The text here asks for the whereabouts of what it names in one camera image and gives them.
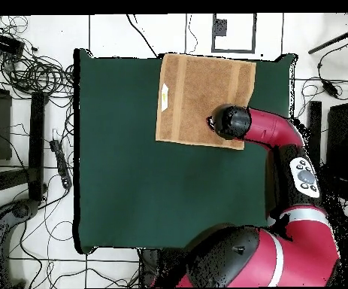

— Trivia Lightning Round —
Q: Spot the tan terry cloth towel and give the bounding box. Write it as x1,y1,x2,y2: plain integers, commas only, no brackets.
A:
154,53,257,151

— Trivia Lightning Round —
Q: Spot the dark grey square plate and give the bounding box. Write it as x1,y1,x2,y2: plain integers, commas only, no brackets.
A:
213,18,228,37

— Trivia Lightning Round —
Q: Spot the dark green table cloth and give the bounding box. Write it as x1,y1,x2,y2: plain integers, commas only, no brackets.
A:
72,47,298,255

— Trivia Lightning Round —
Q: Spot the black power adapter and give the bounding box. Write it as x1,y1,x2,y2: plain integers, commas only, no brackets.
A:
321,79,340,99

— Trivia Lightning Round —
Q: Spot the black tripod leg rod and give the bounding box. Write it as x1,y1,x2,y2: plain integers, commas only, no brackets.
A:
307,11,348,56

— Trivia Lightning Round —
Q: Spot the black power strip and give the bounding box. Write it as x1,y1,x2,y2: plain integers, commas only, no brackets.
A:
49,138,73,190

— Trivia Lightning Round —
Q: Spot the black office chair base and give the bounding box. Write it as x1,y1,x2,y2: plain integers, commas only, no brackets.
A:
0,198,40,288

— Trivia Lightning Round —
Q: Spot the black metal stand frame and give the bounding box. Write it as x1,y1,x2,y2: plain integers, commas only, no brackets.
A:
0,90,49,202
307,100,348,208

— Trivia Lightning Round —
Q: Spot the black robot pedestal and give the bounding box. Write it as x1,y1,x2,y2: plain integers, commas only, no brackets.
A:
139,248,162,288

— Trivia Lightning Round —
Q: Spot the coiled black cable tangle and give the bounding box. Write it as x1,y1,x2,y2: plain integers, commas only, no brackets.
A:
2,55,75,99

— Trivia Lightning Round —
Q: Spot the black network switch box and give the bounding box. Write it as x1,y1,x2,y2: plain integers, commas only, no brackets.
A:
0,30,25,59

